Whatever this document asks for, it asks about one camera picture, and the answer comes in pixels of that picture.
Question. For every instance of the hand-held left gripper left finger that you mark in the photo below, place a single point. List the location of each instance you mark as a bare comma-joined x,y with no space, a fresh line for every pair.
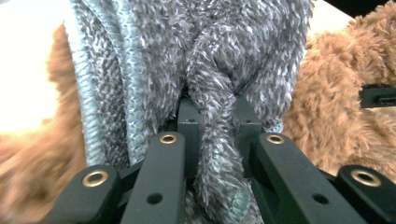
188,137

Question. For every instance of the grey fluffy towel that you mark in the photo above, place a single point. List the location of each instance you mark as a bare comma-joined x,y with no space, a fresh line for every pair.
186,62

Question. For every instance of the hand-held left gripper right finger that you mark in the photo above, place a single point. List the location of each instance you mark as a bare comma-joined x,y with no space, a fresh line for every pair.
249,133

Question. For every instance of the brown teddy bear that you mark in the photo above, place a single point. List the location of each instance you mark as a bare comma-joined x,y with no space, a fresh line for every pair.
336,109

